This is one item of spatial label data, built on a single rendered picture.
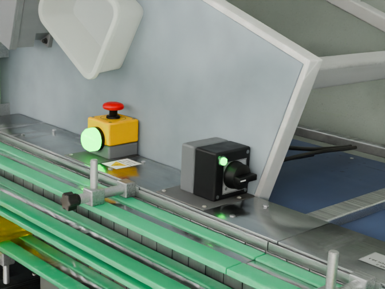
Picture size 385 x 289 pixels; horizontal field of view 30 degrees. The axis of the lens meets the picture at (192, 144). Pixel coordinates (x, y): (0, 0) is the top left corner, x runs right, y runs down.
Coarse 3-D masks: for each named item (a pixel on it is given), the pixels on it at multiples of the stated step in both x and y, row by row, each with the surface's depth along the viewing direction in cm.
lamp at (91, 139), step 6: (84, 132) 132; (90, 132) 132; (96, 132) 132; (102, 132) 132; (84, 138) 132; (90, 138) 131; (96, 138) 131; (102, 138) 132; (84, 144) 132; (90, 144) 132; (96, 144) 132; (102, 144) 132; (90, 150) 133; (96, 150) 133
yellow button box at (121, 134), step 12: (96, 120) 134; (108, 120) 133; (120, 120) 134; (132, 120) 135; (108, 132) 131; (120, 132) 133; (132, 132) 135; (108, 144) 132; (120, 144) 134; (132, 144) 136; (108, 156) 133; (120, 156) 134
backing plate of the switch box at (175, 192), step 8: (160, 192) 116; (168, 192) 116; (176, 192) 116; (184, 192) 116; (184, 200) 112; (192, 200) 112; (200, 200) 113; (208, 200) 113; (224, 200) 113; (232, 200) 113; (240, 200) 114; (200, 208) 109; (208, 208) 109
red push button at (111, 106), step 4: (104, 104) 134; (108, 104) 134; (112, 104) 134; (116, 104) 134; (120, 104) 134; (104, 108) 134; (108, 108) 133; (112, 108) 133; (116, 108) 133; (120, 108) 134; (112, 112) 135; (116, 112) 135
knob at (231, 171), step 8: (232, 168) 112; (240, 168) 111; (248, 168) 113; (224, 176) 112; (232, 176) 111; (240, 176) 111; (248, 176) 111; (256, 176) 112; (232, 184) 111; (240, 184) 112
